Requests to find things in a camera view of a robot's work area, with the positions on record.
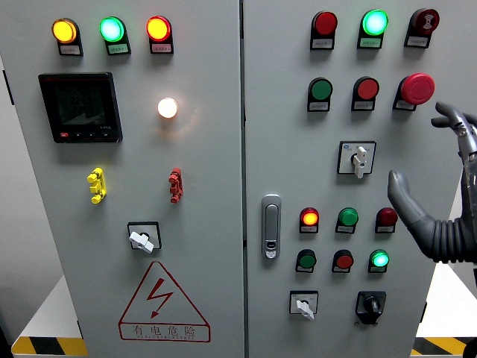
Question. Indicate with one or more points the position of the small label plate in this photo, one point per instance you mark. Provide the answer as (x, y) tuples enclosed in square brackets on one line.
[(340, 269), (161, 48), (118, 49), (309, 229), (385, 229), (322, 44), (345, 229), (370, 43), (70, 50), (363, 106), (404, 105), (416, 42), (305, 269), (318, 106), (376, 269)]

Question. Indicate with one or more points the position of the small dark red lamp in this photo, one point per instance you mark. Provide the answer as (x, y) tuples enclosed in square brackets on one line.
[(387, 216)]

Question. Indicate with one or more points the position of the small lit green lamp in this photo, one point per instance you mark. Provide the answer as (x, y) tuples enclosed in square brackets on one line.
[(379, 259)]

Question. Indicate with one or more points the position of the black cabinet hinge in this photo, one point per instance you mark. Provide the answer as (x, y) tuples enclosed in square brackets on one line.
[(9, 87), (424, 312), (79, 329)]

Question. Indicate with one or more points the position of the small raised green lamp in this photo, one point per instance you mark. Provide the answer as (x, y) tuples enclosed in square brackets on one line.
[(349, 217)]

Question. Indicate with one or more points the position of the small red push button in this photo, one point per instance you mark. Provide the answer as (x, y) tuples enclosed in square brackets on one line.
[(344, 260)]

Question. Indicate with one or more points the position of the black yellow striped tape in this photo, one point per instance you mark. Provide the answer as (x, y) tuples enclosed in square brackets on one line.
[(48, 347), (436, 346)]

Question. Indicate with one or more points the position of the small lit red lamp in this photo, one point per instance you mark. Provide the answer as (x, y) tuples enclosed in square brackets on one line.
[(310, 217)]

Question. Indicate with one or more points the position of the small green push button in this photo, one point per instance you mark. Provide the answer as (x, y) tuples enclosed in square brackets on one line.
[(308, 260)]

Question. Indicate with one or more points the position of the large red stop button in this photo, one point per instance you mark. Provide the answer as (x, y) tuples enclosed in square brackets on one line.
[(418, 88)]

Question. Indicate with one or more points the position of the large red push button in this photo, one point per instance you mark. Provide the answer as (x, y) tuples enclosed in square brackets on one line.
[(367, 89)]

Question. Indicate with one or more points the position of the silver door lock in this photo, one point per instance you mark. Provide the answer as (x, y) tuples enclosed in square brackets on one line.
[(271, 225)]

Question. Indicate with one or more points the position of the pale grey door with lock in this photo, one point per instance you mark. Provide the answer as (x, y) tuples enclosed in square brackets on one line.
[(283, 149)]

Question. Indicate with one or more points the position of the large green push button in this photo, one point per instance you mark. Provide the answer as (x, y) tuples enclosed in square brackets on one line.
[(321, 89)]

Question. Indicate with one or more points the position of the dark red buzzer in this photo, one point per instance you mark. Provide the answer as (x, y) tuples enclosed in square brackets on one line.
[(426, 21)]

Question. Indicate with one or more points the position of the large lit green lamp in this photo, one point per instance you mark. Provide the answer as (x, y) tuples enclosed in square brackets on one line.
[(375, 22)]

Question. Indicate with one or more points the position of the pale grey door with display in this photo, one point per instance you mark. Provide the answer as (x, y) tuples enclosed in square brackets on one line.
[(208, 168)]

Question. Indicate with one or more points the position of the large unlit red lamp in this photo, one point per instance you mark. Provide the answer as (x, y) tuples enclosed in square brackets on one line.
[(325, 23)]

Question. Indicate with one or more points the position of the red warning triangle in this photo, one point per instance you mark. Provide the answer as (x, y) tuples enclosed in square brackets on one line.
[(159, 294)]

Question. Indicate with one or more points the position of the lit white lamp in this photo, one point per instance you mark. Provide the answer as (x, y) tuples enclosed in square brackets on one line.
[(167, 108)]

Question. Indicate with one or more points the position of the lit red-orange round lamp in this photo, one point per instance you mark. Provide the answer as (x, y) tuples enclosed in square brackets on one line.
[(158, 28)]

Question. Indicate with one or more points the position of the black display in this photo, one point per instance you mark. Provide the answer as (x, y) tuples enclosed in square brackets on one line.
[(80, 106)]

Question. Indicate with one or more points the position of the lit green round lamp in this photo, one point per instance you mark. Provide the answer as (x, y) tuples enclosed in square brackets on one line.
[(111, 29)]

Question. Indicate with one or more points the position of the lit yellow round lamp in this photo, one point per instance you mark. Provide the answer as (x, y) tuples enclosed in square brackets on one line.
[(64, 31)]

